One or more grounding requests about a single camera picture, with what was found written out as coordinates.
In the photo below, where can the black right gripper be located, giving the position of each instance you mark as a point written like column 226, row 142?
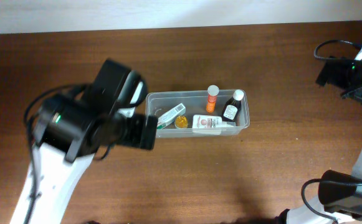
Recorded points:
column 356, row 92

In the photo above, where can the clear plastic container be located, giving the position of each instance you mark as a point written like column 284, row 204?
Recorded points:
column 159, row 103

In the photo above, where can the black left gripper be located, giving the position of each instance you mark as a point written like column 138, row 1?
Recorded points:
column 149, row 132

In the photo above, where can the dark syrup bottle white cap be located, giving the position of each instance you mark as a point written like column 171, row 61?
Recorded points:
column 232, row 106

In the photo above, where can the small gold lid jar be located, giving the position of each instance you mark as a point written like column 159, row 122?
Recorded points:
column 181, row 122

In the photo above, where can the white lotion bottle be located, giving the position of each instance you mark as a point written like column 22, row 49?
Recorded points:
column 210, row 125

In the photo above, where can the white Panadol medicine box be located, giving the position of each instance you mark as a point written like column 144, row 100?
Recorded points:
column 169, row 117

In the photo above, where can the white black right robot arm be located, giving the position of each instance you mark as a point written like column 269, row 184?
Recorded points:
column 335, row 197

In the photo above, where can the orange tube white cap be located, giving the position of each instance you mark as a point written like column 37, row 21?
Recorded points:
column 213, row 92

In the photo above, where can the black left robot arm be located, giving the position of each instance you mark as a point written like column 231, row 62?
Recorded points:
column 73, row 122

